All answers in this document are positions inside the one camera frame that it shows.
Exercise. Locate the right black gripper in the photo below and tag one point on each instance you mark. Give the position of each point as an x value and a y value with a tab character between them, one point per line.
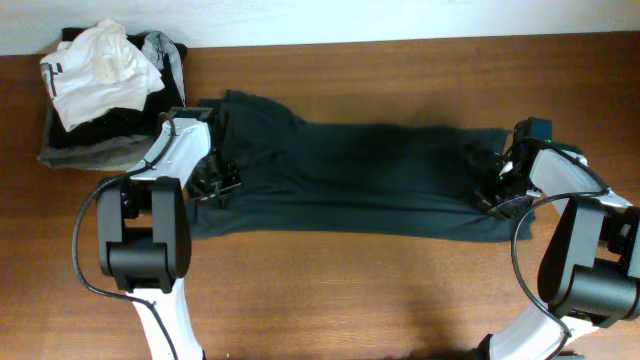
500	198

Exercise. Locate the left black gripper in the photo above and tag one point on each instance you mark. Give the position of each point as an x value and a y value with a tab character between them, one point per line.
215	182

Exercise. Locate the dark green Nike t-shirt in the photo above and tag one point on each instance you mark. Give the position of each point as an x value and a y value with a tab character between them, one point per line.
372	178

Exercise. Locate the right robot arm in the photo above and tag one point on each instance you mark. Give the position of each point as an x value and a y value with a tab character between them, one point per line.
588	278

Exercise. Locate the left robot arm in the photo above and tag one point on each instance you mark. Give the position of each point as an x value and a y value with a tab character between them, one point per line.
144	236

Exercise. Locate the black folded garment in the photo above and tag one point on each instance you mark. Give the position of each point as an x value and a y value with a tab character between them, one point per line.
168	57

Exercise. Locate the white folded t-shirt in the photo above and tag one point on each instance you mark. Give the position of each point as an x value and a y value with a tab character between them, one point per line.
98	71

